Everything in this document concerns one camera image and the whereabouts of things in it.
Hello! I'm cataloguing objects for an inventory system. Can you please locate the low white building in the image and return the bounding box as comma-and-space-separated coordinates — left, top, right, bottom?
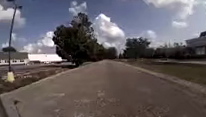
0, 48, 64, 68

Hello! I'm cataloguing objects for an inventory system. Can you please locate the row of distant trees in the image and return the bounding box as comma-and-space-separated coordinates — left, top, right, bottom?
149, 40, 192, 60

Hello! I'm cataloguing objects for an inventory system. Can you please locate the pale concrete kerb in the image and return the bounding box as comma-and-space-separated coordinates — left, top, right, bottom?
117, 55, 206, 101

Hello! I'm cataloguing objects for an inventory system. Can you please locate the building with dark roof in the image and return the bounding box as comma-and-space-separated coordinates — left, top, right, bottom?
184, 27, 206, 61

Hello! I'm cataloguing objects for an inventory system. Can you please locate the grey concrete path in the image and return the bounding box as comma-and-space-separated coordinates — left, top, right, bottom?
0, 54, 206, 117

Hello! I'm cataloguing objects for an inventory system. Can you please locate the large dark green tree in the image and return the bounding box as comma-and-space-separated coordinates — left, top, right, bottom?
50, 11, 119, 69

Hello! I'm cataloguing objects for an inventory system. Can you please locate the tall lamp post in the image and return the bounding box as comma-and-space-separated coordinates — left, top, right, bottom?
0, 0, 27, 84

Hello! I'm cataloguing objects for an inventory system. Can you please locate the green grass verge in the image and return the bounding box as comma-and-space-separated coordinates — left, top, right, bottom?
114, 54, 206, 94

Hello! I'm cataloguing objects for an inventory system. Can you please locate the dry grass strip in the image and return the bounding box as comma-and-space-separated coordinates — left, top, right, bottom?
0, 63, 80, 96

